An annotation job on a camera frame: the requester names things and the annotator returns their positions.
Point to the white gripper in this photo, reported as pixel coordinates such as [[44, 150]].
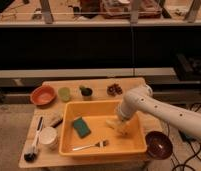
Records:
[[122, 127]]

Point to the yellow banana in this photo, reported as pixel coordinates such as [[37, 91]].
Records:
[[112, 124]]

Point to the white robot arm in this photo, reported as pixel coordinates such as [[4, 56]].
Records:
[[140, 99]]

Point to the dark purple bowl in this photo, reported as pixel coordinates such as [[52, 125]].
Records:
[[159, 145]]

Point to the red bowl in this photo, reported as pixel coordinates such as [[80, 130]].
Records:
[[42, 95]]

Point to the silver fork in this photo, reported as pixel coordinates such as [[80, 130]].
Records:
[[100, 144]]

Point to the yellow plastic tub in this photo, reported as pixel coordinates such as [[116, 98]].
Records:
[[95, 114]]

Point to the green sponge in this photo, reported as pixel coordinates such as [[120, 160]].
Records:
[[81, 127]]

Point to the wooden table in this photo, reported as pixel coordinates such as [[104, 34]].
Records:
[[48, 159]]

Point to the green cup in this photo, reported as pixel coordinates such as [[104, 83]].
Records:
[[64, 94]]

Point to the white paper cup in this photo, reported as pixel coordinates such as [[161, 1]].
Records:
[[48, 137]]

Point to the black white dish brush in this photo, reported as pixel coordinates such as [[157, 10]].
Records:
[[31, 153]]

